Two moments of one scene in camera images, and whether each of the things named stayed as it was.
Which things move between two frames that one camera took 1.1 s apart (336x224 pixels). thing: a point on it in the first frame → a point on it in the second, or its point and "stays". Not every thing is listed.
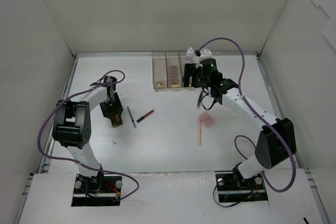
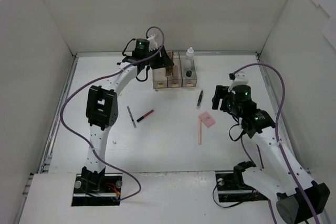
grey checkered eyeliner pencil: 132,119 stays
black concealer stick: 199,103 stays
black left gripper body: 112,109 → 161,57
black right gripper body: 189,70 → 218,98
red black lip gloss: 145,115 stays
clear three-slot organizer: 168,69 stays
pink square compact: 207,119 stays
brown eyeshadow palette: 116,120 → 168,70
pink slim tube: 199,131 stays
